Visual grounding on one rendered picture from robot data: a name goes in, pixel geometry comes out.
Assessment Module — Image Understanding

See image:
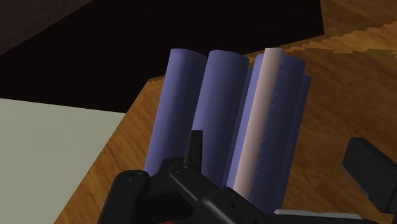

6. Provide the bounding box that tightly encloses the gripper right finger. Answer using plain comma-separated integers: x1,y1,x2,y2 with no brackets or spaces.
341,137,397,216

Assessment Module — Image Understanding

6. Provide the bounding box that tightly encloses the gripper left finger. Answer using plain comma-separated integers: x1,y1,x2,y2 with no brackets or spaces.
97,129,225,224

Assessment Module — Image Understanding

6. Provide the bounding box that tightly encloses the purple roll with pink stripe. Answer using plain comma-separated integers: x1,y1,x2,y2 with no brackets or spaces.
225,46,312,215

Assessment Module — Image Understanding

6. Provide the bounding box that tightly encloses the purple rounded roll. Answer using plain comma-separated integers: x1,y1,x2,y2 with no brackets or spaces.
192,49,251,188
143,47,208,178

